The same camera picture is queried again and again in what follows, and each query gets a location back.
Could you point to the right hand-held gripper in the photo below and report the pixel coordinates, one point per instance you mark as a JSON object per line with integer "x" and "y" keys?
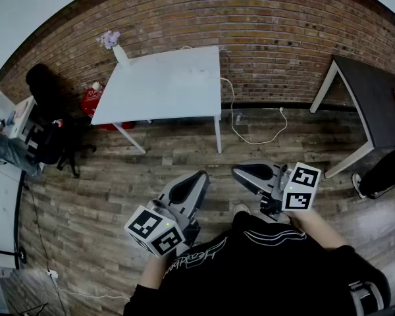
{"x": 299, "y": 189}

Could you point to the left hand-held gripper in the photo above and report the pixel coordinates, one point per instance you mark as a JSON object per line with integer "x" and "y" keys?
{"x": 158, "y": 229}

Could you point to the person's right forearm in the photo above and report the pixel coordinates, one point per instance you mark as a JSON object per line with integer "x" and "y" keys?
{"x": 312, "y": 229}

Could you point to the person's left forearm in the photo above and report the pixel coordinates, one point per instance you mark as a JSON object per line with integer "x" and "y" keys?
{"x": 153, "y": 272}

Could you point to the small white power adapter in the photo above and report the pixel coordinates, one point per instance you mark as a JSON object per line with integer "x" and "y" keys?
{"x": 52, "y": 273}

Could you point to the person's white shoe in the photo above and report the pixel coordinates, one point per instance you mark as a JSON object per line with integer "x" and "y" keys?
{"x": 241, "y": 208}

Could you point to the person's black printed t-shirt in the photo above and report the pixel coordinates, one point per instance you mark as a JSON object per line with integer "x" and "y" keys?
{"x": 266, "y": 275}

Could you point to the white square table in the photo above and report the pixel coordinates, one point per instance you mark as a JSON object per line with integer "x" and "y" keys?
{"x": 158, "y": 87}

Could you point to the red bag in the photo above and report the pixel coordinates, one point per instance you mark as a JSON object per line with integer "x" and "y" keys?
{"x": 90, "y": 102}

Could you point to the small white round object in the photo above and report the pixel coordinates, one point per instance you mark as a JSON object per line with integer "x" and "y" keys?
{"x": 96, "y": 85}

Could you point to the dark table with white legs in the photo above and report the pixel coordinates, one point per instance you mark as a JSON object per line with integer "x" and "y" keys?
{"x": 375, "y": 94}

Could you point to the small red ball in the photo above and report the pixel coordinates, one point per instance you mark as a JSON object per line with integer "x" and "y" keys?
{"x": 59, "y": 122}

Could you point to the white ribbed vase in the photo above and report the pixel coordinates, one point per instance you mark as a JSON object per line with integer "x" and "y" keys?
{"x": 121, "y": 56}

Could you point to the black office chair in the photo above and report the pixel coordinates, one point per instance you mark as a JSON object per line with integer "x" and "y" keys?
{"x": 49, "y": 110}

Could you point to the purple flowers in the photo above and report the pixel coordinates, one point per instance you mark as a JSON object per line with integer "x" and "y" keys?
{"x": 109, "y": 39}

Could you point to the white storage box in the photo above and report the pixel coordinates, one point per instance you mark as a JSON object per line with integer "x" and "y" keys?
{"x": 21, "y": 120}

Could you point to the white desk with black edge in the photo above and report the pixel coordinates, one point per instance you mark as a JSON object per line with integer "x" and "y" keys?
{"x": 0, "y": 209}

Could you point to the black stand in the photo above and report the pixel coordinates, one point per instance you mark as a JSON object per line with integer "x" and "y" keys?
{"x": 6, "y": 252}

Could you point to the grey wall socket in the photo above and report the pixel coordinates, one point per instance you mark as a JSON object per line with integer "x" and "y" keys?
{"x": 239, "y": 118}

